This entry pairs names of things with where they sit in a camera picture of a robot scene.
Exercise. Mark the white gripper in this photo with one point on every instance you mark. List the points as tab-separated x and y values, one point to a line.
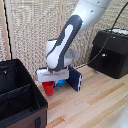
51	75

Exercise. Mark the red plastic cup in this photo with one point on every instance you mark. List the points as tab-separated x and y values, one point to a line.
48	88

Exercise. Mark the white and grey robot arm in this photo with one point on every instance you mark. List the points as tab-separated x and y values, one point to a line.
68	36

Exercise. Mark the blue plastic cup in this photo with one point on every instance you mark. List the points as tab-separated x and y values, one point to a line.
60	83

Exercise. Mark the black fabric storage bin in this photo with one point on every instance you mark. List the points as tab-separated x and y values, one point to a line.
18	96

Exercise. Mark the black hard equipment case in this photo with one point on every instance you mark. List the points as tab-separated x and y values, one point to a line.
111	53

